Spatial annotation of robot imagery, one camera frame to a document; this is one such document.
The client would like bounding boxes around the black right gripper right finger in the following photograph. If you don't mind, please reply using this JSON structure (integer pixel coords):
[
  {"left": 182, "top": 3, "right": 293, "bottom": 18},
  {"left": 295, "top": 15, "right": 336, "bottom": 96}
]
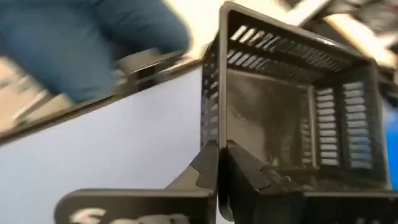
[{"left": 222, "top": 140, "right": 398, "bottom": 224}]

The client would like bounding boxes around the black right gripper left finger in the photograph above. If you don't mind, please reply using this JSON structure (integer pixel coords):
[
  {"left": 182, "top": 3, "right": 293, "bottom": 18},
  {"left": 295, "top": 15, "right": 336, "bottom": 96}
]
[{"left": 54, "top": 140, "right": 219, "bottom": 224}]

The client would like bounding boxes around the black slotted plastic basket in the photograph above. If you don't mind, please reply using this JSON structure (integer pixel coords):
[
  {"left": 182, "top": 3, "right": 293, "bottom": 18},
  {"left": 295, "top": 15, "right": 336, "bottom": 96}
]
[{"left": 200, "top": 1, "right": 393, "bottom": 215}]

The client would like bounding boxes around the blue plastic basket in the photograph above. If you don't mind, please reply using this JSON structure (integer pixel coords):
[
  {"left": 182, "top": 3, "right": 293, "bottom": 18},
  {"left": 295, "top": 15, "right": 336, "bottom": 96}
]
[{"left": 384, "top": 104, "right": 398, "bottom": 189}]

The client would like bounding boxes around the blue-grey table mat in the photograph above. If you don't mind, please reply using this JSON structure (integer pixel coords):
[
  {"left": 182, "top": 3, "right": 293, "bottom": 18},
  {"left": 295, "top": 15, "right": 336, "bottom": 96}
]
[{"left": 0, "top": 67, "right": 220, "bottom": 224}]

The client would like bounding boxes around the person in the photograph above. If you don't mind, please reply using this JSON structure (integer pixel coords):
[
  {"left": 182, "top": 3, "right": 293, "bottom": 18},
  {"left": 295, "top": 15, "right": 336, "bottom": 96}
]
[{"left": 0, "top": 0, "right": 191, "bottom": 104}]

